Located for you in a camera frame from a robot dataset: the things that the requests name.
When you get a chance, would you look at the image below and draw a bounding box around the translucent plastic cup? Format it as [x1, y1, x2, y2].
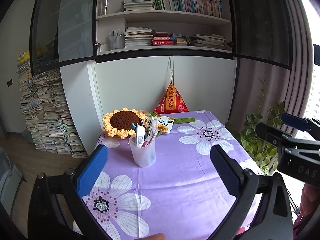
[129, 135, 156, 168]

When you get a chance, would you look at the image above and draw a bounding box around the crochet sunflower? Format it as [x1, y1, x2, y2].
[102, 107, 148, 139]

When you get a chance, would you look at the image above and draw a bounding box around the blue pen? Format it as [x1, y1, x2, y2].
[131, 123, 138, 132]

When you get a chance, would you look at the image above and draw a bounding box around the black marker pen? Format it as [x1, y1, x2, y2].
[139, 118, 144, 126]

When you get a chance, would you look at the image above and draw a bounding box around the person's hand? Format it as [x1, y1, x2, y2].
[293, 183, 319, 239]

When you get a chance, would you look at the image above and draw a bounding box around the green potted plant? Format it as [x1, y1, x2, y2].
[226, 79, 286, 175]

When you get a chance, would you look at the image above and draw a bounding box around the white bookshelf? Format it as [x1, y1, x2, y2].
[95, 0, 233, 57]

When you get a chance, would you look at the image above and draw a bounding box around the purple floral tablecloth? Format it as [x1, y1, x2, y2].
[83, 110, 260, 239]

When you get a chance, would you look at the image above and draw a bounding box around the dark cabinet door right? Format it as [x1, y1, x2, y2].
[229, 0, 293, 69]

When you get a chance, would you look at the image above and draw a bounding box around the red book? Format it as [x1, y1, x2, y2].
[152, 40, 175, 46]

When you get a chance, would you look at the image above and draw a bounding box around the red triangular pouch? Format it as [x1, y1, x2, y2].
[154, 82, 189, 114]

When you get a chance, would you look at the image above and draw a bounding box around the glass cabinet door left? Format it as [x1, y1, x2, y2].
[29, 0, 97, 75]

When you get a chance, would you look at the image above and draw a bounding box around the pink checkered pen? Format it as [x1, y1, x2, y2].
[142, 132, 158, 147]

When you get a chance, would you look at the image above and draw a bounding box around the stack of papers and books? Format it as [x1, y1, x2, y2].
[17, 59, 88, 158]

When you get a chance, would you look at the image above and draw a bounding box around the sunflower greeting card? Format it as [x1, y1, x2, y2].
[156, 115, 174, 133]

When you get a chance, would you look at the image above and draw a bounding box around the white correction tape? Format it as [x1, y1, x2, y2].
[136, 126, 145, 148]

